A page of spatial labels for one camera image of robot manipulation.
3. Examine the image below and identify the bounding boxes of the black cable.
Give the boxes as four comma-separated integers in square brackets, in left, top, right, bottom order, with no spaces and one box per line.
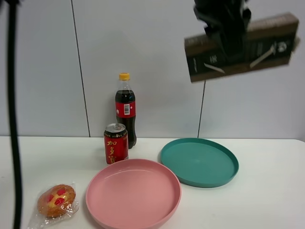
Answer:
[0,0,24,229]

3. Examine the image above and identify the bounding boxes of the red herbal tea can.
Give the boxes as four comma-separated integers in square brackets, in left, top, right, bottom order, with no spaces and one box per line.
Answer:
[104,123,128,165]

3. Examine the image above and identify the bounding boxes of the cola bottle yellow cap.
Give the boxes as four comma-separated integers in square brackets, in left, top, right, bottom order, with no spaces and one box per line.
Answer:
[115,73,137,149]

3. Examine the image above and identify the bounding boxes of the wrapped fruit pastry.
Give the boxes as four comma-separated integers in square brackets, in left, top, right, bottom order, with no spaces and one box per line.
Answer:
[27,183,79,229]

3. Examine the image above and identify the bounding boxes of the pink plastic plate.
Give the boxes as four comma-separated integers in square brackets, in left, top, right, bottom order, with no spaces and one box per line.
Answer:
[86,159,182,229]

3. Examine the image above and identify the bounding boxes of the brown rectangular box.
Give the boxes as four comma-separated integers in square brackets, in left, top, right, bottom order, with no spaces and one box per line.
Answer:
[184,12,299,83]

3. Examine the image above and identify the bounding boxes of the green plastic plate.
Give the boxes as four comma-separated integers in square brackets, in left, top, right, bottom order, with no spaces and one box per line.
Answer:
[160,138,239,188]

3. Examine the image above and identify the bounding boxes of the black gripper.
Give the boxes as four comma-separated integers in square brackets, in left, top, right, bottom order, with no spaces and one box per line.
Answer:
[193,0,252,62]

